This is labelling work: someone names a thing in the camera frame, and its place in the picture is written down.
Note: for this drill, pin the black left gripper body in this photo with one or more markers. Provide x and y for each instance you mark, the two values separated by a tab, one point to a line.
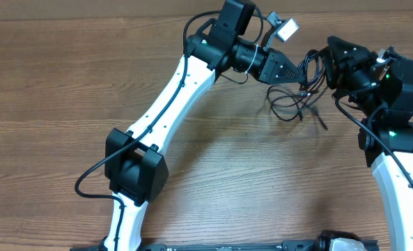
269	62

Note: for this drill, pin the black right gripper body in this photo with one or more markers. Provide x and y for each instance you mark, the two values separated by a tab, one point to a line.
354	73

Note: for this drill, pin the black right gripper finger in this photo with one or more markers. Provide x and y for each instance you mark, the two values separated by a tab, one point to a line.
342	50
331	63

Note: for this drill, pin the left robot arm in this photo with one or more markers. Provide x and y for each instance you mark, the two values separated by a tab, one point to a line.
134	159

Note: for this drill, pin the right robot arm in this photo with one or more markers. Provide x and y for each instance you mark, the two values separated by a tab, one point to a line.
375	91

